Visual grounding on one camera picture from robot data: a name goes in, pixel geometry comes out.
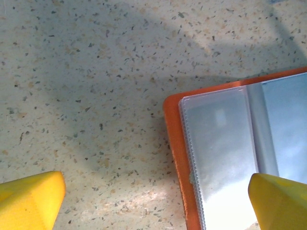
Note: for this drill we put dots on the orange felt card holder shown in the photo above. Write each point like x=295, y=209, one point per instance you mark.
x=172, y=124

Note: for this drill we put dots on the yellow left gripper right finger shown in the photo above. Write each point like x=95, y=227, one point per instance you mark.
x=280, y=206

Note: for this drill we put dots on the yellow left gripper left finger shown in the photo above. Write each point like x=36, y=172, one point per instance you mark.
x=28, y=203

